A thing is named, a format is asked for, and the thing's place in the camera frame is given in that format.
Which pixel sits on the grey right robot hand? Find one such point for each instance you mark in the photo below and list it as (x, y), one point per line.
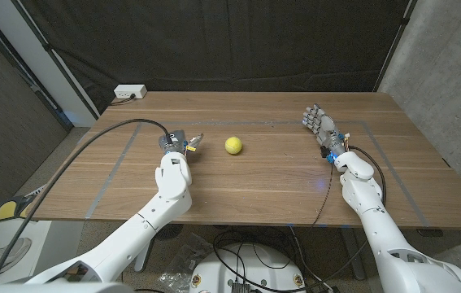
(324, 126)

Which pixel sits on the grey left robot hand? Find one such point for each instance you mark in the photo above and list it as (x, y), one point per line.
(175, 140)

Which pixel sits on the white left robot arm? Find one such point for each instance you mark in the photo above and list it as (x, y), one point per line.
(169, 191)

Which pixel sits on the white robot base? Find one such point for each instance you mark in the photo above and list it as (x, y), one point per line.
(250, 272)

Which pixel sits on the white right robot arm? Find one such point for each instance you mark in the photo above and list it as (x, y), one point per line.
(376, 215)

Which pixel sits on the yellow tennis ball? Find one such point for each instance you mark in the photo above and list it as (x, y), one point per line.
(233, 145)

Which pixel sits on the white power strip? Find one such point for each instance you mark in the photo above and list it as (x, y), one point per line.
(130, 91)

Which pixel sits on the grey tape outline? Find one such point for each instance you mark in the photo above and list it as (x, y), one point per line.
(113, 174)

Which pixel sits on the black backdrop curtain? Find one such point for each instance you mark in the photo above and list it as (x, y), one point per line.
(222, 45)

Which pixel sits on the black backdrop stand pole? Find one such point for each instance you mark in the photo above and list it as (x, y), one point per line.
(57, 61)
(397, 42)

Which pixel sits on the clear plastic bag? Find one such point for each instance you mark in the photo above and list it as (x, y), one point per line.
(183, 260)

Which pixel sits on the white table leg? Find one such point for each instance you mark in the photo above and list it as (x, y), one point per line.
(142, 258)

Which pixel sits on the grey table leg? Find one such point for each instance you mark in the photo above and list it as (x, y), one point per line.
(353, 252)

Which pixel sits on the yellow foot pedal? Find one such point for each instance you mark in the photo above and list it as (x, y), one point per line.
(6, 209)

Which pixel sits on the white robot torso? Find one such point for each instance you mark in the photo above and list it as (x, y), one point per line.
(51, 288)

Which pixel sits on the black table bracket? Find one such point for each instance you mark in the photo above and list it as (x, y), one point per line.
(430, 233)

